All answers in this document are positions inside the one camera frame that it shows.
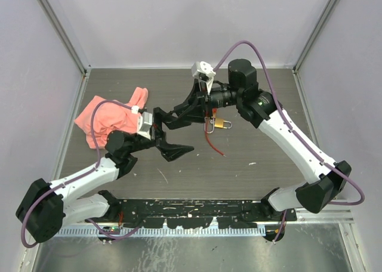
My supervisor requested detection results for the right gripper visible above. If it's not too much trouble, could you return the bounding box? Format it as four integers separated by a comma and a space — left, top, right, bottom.
175, 78, 241, 124

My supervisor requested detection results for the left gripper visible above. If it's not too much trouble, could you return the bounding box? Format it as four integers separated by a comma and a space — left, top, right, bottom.
127, 109, 194, 160

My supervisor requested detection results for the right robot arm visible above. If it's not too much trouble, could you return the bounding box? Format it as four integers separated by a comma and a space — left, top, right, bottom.
163, 59, 352, 221

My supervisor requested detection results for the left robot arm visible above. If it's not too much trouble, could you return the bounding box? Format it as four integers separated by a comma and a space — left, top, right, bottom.
16, 108, 194, 248

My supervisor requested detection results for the large brass padlock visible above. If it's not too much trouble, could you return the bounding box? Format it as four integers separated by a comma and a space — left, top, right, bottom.
204, 109, 217, 134

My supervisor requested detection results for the small brass padlock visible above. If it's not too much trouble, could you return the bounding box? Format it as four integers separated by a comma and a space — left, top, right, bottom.
214, 118, 232, 129

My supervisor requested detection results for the pink cloth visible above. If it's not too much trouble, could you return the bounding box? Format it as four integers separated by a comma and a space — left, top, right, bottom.
75, 95, 139, 149

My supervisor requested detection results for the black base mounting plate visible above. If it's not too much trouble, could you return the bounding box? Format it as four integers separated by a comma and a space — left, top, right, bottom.
92, 199, 282, 229

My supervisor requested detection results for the red cable seal lock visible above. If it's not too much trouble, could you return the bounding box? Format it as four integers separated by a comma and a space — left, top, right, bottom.
204, 109, 226, 157

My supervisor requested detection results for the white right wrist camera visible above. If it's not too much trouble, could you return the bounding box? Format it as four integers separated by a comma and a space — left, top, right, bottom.
191, 61, 216, 94

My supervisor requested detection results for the slotted cable duct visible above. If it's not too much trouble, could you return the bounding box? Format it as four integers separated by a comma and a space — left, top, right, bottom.
56, 225, 266, 237

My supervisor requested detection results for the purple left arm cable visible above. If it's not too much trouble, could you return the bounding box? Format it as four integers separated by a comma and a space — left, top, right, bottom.
20, 100, 141, 249

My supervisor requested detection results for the aluminium frame rail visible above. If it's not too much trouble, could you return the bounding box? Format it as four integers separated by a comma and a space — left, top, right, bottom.
56, 199, 355, 225

